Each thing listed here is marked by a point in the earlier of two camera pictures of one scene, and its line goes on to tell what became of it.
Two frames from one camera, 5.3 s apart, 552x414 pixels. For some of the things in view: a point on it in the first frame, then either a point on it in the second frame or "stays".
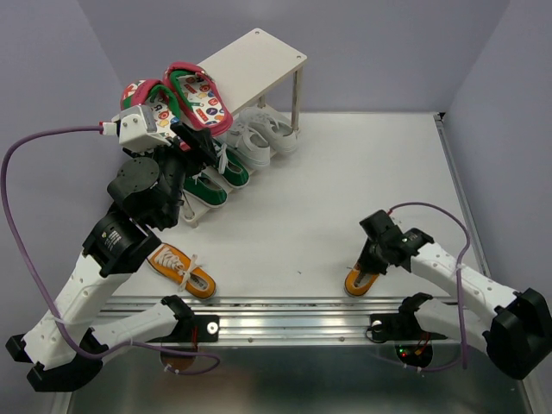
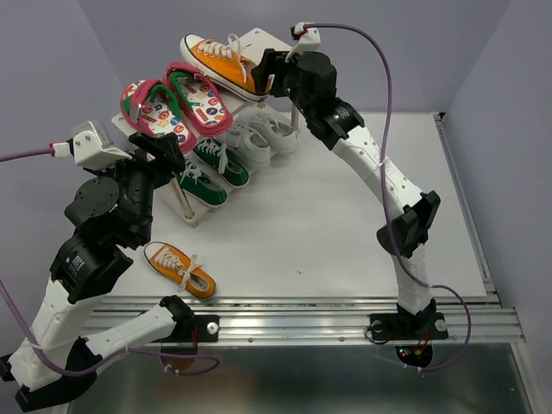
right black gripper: (369, 266) -> (272, 64)
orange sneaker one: (171, 263) stays
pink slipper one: (201, 97) stays
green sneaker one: (204, 188) stays
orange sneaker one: (357, 281) -> (223, 65)
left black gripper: (201, 141) -> (167, 146)
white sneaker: (280, 136) stays
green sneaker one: (230, 168) stays
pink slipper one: (154, 95) stays
